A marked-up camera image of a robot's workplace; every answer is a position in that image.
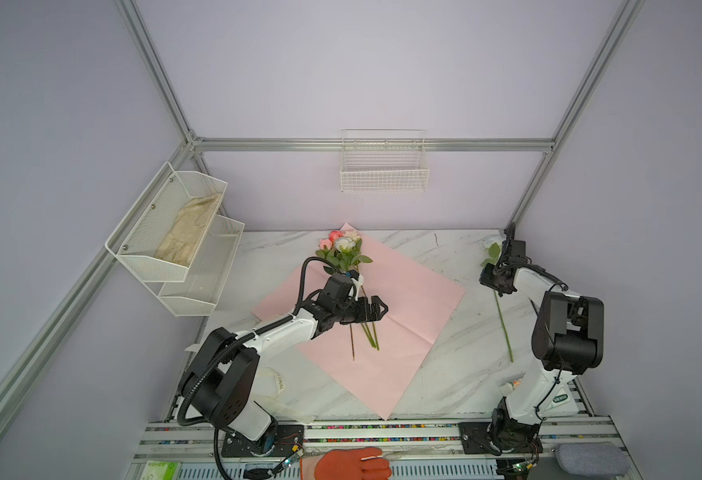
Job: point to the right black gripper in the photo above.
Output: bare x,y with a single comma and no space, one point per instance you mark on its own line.
487,277

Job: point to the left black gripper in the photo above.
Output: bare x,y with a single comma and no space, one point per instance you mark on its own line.
368,315

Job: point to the white fake rose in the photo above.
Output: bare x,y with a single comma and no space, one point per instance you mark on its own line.
493,251

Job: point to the light pink fake rose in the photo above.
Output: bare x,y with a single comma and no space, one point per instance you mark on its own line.
325,247

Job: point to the deep pink fake rose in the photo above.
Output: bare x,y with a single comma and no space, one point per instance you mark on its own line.
346,248

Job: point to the pink purple wrapping paper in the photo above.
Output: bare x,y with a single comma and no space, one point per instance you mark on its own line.
400,368

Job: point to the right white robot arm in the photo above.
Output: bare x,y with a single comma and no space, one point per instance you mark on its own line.
566,341

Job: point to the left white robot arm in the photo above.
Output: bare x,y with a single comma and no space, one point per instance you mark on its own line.
216,387

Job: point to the colourful tissue pack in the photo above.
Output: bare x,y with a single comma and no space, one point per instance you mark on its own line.
561,397

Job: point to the cream ribbon roll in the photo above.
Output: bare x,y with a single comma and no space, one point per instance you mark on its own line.
267,388

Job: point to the orange rubber glove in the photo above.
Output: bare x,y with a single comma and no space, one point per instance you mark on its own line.
349,464

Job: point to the lower white mesh shelf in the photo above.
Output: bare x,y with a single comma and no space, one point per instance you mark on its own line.
200,292

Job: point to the white mesh shelf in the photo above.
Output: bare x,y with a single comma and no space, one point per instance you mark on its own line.
168,230
200,292

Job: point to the beige cloth in shelf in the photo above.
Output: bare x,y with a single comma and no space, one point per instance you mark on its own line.
180,244

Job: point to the grey cloth pad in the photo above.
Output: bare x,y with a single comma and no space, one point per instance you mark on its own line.
593,460

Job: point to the upper white mesh shelf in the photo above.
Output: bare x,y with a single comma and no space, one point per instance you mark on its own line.
168,230

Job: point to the green white packet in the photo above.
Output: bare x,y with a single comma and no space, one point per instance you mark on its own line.
160,470

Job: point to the white wire wall basket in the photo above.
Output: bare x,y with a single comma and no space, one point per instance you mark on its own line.
383,161

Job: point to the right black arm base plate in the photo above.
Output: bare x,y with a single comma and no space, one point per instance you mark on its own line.
488,438

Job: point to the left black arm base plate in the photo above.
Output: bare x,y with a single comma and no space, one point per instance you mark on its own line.
276,442

